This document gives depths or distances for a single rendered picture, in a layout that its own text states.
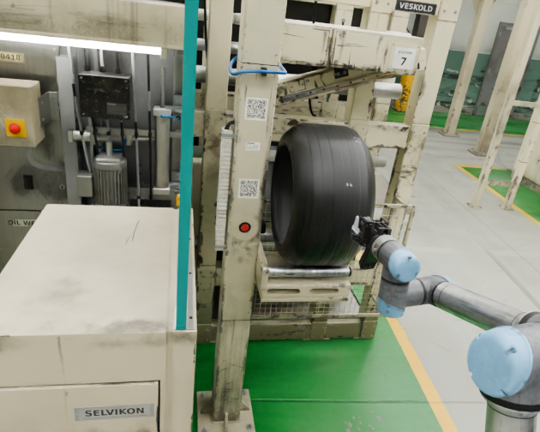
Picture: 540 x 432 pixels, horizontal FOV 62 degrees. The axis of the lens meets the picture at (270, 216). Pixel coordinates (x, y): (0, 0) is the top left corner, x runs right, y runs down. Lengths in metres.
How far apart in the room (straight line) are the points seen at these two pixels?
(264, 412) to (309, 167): 1.36
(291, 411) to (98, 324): 1.69
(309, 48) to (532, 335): 1.28
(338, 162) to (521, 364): 0.90
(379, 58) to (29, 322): 1.53
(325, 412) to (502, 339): 1.67
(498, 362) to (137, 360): 0.66
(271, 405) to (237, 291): 0.81
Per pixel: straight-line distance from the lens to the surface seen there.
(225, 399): 2.25
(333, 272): 1.80
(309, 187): 1.51
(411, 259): 1.17
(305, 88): 1.99
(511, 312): 1.13
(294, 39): 1.81
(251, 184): 1.64
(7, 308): 0.98
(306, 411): 2.48
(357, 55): 1.89
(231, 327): 1.96
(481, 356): 0.96
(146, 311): 0.92
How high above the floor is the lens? 1.83
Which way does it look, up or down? 25 degrees down
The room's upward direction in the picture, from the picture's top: 7 degrees clockwise
